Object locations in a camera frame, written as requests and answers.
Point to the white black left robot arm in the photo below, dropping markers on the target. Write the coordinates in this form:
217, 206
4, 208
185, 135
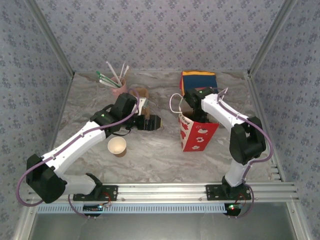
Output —
72, 143

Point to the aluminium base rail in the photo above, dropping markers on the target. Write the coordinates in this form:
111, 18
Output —
162, 191

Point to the brown paper coffee cup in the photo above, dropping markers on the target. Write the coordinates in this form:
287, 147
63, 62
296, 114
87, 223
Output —
116, 145

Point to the pink straw holder cup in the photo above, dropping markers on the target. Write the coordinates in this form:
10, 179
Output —
119, 91

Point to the aluminium frame post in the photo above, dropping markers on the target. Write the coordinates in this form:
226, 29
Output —
271, 37

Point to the colourful paper napkin stack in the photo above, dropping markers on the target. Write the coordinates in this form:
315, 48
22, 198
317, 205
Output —
197, 77

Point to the small circuit board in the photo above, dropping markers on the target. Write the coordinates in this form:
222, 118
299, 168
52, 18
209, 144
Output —
93, 207
233, 207

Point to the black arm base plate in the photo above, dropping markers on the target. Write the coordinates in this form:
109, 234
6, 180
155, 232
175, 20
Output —
212, 192
112, 192

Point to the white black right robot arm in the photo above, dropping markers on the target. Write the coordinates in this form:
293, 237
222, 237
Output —
222, 111

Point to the red printed paper bag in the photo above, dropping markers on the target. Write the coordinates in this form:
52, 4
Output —
200, 138

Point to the green white wrapped straw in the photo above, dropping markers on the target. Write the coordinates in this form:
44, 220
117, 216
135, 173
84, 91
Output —
107, 83

